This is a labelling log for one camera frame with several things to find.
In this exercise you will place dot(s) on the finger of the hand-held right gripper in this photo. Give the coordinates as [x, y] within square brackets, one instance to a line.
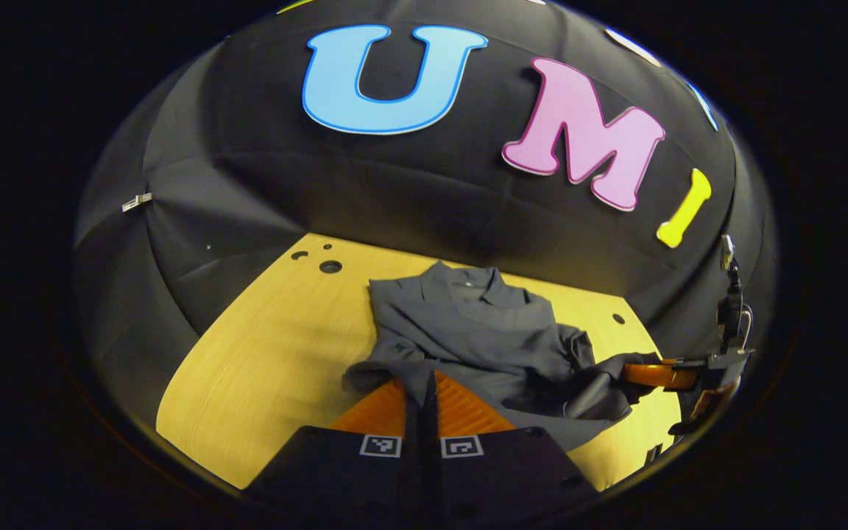
[656, 374]

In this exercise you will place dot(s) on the black backdrop cloth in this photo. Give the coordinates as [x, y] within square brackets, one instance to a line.
[394, 184]

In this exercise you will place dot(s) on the grey collared shirt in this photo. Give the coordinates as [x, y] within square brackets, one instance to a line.
[483, 331]

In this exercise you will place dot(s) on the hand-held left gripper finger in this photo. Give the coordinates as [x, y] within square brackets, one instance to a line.
[414, 456]
[433, 456]

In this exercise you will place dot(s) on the silver metal clip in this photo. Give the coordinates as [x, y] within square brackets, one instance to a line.
[137, 201]

